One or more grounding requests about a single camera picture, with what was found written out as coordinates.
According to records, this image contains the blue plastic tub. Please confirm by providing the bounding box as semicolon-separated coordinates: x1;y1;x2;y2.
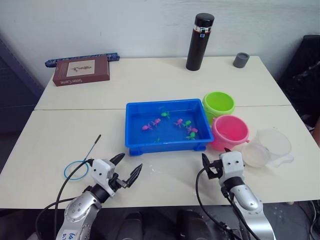
124;98;215;157

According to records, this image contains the green plastic bucket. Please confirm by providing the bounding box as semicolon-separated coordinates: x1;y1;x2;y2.
201;91;237;125

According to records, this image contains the black thermos bottle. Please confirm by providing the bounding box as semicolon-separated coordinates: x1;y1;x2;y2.
185;12;215;72

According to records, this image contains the dark rounded shape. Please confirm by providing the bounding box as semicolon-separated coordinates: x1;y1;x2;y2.
175;209;215;240
119;211;144;240

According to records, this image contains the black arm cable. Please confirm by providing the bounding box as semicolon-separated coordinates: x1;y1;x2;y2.
195;166;251;240
34;158;94;240

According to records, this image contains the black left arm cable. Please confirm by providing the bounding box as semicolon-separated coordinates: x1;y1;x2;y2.
34;158;94;240

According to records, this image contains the small grey cylinder cup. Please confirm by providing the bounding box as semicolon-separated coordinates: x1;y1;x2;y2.
233;52;250;69

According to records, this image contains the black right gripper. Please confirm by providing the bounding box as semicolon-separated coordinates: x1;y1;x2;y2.
201;147;233;180

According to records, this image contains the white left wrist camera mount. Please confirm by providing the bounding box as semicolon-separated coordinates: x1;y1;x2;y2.
90;158;117;194

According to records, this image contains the brown book box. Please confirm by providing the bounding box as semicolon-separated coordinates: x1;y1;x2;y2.
52;55;111;88

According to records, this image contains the blue patterned strip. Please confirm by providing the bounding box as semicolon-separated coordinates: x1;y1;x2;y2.
44;52;121;68

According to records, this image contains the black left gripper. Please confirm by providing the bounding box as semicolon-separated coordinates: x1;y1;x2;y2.
108;152;144;195

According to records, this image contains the blue ring fish net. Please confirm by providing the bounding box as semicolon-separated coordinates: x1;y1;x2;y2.
63;134;102;181

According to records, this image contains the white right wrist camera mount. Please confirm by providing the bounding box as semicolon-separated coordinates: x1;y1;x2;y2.
218;150;245;181

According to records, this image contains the pink plastic bucket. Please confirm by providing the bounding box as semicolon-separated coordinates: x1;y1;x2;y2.
208;114;251;152

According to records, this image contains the black chair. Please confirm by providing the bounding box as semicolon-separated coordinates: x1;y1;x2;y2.
276;34;320;132

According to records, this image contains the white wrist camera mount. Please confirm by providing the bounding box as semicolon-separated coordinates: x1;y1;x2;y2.
90;158;117;194
218;150;245;181

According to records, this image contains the clear plastic measuring cup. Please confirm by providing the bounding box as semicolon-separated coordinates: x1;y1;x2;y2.
241;128;295;169

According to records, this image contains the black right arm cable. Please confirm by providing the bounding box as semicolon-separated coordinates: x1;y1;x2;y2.
195;166;251;240

